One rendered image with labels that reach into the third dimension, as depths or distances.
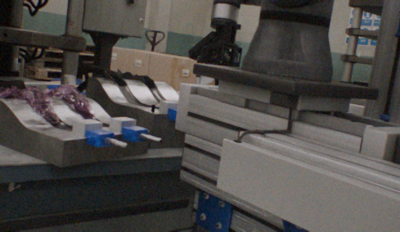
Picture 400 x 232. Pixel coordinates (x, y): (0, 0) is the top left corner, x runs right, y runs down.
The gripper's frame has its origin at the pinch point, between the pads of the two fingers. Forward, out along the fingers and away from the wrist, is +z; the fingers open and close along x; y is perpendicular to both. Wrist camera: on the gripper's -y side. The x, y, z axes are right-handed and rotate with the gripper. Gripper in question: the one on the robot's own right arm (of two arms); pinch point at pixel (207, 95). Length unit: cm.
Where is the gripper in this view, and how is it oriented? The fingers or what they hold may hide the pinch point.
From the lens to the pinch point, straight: 129.6
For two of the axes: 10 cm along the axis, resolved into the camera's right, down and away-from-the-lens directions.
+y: 6.4, 0.5, -7.6
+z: -1.5, 9.9, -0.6
